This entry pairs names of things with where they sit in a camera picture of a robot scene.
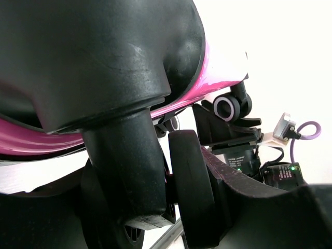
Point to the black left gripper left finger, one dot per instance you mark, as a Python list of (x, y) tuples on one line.
[(68, 213)]

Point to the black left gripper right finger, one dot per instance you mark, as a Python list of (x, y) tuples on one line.
[(261, 216)]

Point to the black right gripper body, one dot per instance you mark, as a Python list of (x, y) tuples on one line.
[(212, 130)]

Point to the pink hard-shell suitcase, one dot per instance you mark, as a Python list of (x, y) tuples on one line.
[(97, 75)]

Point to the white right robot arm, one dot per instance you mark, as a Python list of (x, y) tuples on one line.
[(276, 173)]

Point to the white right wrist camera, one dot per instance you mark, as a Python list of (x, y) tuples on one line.
[(278, 138)]

